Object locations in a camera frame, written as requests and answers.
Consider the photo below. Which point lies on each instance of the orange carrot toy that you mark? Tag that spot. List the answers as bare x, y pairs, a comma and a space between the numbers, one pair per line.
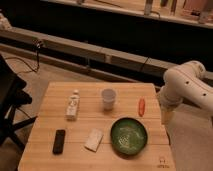
141, 108

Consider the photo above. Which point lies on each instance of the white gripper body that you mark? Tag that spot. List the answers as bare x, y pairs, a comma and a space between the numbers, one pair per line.
166, 114

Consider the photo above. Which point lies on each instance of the green ceramic bowl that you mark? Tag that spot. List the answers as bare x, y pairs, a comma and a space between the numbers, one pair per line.
128, 136

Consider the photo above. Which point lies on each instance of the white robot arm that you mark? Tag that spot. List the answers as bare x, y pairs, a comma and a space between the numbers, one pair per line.
184, 82

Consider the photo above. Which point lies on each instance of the wooden table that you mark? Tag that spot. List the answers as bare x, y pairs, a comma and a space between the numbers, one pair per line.
72, 130

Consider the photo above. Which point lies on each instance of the white plastic bottle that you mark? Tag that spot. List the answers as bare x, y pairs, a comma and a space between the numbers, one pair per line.
73, 104

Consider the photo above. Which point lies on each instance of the black office chair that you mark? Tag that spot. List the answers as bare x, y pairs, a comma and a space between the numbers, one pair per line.
12, 97

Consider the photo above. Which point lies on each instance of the black rectangular eraser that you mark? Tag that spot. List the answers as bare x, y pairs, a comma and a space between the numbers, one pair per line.
59, 142

